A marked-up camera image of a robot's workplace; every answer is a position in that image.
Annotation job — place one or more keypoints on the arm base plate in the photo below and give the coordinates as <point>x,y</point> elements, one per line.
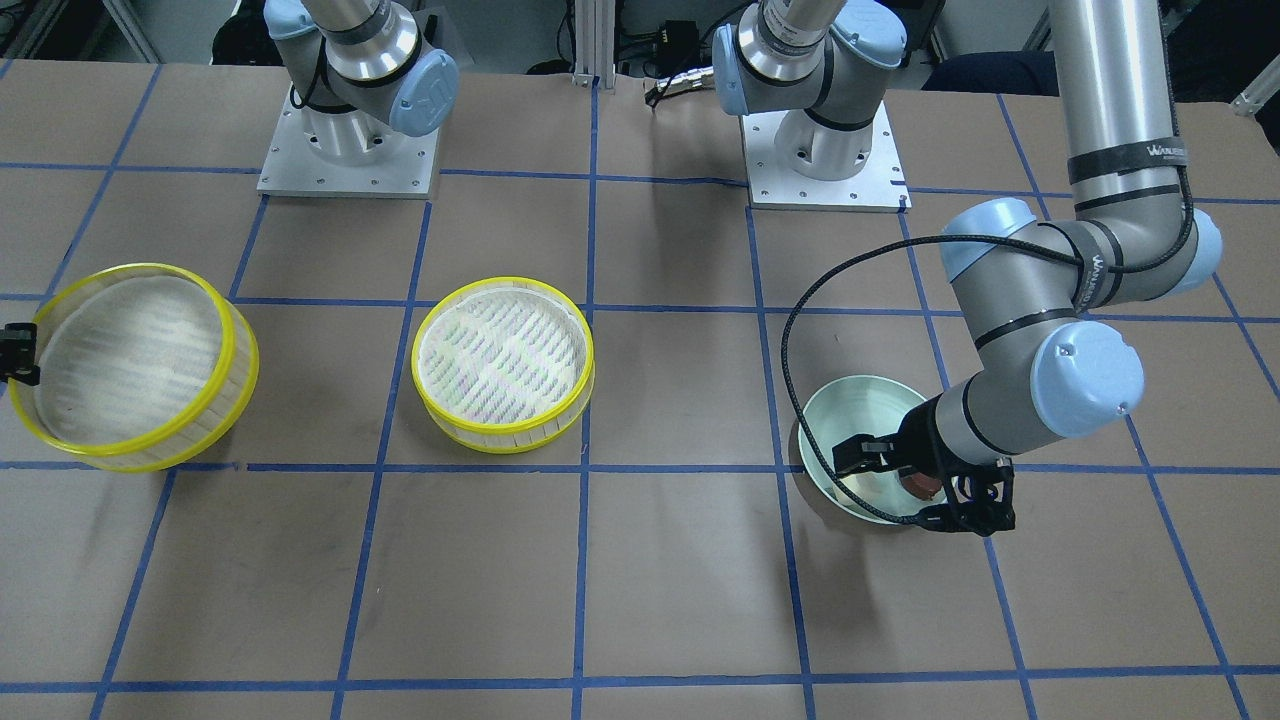
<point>794,163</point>
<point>345,156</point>

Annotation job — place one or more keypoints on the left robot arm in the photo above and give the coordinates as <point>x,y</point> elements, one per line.
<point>1025,287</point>

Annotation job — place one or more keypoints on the yellow steamer basket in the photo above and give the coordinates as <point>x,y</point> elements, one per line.
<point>140,367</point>
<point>504,365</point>

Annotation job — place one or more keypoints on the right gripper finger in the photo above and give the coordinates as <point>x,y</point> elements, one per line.
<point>18,354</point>

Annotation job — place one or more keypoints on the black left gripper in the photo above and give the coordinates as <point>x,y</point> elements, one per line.
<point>921,437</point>

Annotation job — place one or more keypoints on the brown bun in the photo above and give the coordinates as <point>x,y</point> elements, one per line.
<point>921,486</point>

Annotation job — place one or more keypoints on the aluminium frame post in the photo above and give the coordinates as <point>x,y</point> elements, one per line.
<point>594,42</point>

